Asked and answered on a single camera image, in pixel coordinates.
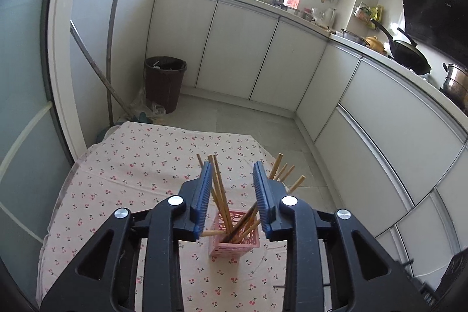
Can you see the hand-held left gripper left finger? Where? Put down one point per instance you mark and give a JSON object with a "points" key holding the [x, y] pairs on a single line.
{"points": [[204, 202]]}

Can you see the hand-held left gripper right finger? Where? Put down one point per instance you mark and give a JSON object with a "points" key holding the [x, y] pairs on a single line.
{"points": [[262, 202]]}

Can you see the bundle of wooden chopsticks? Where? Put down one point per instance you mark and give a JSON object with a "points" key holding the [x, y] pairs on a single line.
{"points": [[219, 187]]}

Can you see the black chopstick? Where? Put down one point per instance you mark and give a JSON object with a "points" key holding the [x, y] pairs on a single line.
{"points": [[241, 222]]}

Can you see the pink plastic basket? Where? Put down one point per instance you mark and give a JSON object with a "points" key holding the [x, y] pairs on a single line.
{"points": [[237, 250]]}

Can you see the cherry print tablecloth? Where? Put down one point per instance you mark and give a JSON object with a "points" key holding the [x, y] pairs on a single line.
{"points": [[128, 169]]}

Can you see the clear plastic bag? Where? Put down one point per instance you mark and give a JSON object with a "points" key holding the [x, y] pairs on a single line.
{"points": [[155, 109]]}

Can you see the teal broom head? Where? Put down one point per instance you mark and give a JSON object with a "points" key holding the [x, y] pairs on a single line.
{"points": [[141, 116]]}

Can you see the brown trash bin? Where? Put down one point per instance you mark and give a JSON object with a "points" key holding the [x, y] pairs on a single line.
{"points": [[164, 85]]}

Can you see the white base cabinet run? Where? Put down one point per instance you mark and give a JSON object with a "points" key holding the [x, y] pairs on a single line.
{"points": [[384, 107]]}

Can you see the stainless steel pot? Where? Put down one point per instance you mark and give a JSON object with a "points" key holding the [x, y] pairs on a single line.
{"points": [[457, 83]]}

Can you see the steel pan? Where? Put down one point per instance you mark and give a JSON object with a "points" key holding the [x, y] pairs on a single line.
{"points": [[353, 36]]}

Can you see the yellow clay pot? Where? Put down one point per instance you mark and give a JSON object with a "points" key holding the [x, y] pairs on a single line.
{"points": [[376, 44]]}

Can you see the white electric kettle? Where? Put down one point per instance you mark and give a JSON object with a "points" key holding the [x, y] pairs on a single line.
{"points": [[329, 17]]}

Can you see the glass jar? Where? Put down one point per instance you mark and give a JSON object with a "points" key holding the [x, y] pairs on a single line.
{"points": [[316, 13]]}

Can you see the black wok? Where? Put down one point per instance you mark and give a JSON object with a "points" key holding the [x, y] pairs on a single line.
{"points": [[407, 54]]}

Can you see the frosted glass door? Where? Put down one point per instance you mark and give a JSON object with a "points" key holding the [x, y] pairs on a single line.
{"points": [[25, 78]]}

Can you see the black range hood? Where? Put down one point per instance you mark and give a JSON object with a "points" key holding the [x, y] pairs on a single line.
{"points": [[435, 1]]}

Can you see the wall rack with packets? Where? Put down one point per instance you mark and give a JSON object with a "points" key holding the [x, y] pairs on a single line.
{"points": [[367, 14]]}

